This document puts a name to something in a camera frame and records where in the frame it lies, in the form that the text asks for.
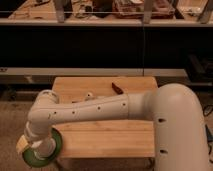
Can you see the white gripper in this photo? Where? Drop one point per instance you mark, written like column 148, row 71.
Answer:
column 43, row 146

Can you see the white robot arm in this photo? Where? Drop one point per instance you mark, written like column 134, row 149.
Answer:
column 180, row 139

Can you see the green ceramic bowl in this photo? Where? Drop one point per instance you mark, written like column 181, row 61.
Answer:
column 33, row 159

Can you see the white astronaut figurine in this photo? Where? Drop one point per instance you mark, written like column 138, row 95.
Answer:
column 89, row 96

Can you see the wooden folding table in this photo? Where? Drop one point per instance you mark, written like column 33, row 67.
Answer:
column 104, row 139

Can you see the long background workbench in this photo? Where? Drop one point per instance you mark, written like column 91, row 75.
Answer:
column 133, row 13

